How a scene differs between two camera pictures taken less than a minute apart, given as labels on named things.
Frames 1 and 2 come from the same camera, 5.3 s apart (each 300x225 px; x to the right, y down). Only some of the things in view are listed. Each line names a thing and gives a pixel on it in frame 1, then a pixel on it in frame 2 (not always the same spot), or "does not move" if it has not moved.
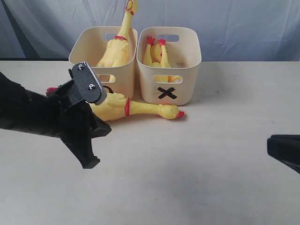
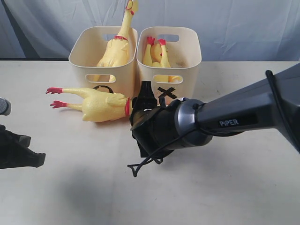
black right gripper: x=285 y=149 -> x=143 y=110
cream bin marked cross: x=176 y=85 does not move
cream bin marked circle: x=89 y=44 does not move
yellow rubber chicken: x=117 y=53 does not move
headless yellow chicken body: x=156 y=55 does not move
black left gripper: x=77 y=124 -> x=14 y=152
